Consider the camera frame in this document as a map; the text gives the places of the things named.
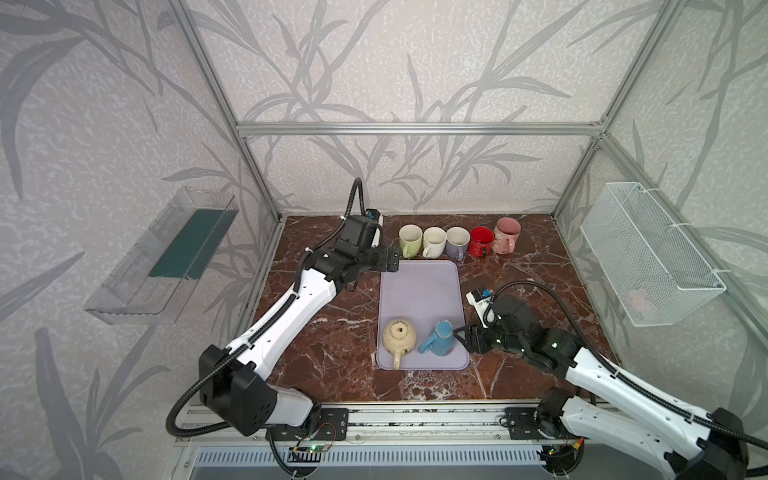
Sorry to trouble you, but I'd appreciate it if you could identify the blue mug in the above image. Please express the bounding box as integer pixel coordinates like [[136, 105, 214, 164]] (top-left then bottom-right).
[[418, 320, 456, 357]]

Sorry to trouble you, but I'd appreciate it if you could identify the light green mug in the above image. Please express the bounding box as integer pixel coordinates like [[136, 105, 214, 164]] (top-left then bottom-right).
[[398, 224, 423, 259]]

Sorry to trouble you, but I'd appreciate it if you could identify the white mug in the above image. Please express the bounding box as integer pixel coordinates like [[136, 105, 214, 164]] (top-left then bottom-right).
[[422, 226, 447, 259]]

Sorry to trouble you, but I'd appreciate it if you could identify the cream teapot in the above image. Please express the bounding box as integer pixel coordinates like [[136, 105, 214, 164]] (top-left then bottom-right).
[[382, 319, 418, 370]]

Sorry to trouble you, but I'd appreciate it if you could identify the lavender mug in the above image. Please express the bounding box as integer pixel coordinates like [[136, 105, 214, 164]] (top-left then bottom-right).
[[445, 226, 471, 263]]

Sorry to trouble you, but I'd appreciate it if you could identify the red mug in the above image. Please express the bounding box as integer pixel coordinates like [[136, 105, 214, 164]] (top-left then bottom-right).
[[468, 226, 495, 259]]

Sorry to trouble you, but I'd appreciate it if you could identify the pink patterned mug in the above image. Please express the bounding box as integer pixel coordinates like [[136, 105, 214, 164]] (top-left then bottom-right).
[[492, 217, 521, 255]]

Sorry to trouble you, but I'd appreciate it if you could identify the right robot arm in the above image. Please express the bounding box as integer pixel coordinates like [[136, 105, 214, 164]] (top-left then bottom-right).
[[455, 290, 749, 479]]

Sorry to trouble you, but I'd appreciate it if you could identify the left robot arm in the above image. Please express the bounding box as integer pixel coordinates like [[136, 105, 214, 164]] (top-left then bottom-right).
[[199, 209, 400, 436]]

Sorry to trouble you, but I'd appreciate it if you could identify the lavender plastic tray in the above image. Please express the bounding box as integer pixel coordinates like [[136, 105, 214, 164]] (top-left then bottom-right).
[[376, 260, 465, 371]]

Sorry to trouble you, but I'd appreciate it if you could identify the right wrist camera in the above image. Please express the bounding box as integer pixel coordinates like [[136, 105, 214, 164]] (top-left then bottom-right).
[[466, 289, 494, 328]]

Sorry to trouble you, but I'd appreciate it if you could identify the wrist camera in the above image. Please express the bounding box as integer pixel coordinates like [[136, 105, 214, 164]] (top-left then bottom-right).
[[366, 208, 383, 247], [466, 289, 494, 328]]

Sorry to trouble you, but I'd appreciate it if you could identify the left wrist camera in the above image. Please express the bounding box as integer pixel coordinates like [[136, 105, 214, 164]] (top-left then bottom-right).
[[366, 208, 383, 247]]

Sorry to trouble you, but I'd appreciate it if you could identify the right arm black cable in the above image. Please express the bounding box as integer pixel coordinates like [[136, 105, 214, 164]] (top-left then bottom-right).
[[485, 280, 768, 478]]

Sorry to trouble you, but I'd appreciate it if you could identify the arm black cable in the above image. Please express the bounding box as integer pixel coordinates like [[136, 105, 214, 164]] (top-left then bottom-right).
[[485, 280, 768, 478], [165, 177, 367, 478]]

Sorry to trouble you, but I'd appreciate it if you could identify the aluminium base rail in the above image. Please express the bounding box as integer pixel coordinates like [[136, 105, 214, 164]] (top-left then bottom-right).
[[173, 401, 682, 448]]

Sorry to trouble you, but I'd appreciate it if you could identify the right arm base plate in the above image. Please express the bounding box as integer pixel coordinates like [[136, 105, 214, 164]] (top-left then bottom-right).
[[498, 406, 578, 442]]

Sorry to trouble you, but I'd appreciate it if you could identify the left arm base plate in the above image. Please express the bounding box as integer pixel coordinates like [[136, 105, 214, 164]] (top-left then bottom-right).
[[268, 407, 350, 442]]

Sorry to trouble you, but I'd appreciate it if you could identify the white wire mesh basket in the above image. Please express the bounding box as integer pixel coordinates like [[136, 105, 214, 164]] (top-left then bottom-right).
[[581, 182, 727, 328]]

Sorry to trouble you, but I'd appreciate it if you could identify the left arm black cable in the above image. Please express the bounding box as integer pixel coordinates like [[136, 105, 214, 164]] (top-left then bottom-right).
[[165, 177, 367, 478]]

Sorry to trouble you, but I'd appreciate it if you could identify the clear plastic wall bin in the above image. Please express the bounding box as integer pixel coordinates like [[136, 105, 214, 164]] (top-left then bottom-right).
[[84, 187, 239, 326]]

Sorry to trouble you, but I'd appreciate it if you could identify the aluminium cage frame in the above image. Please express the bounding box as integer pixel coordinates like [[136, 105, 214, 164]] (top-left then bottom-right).
[[167, 0, 768, 349]]

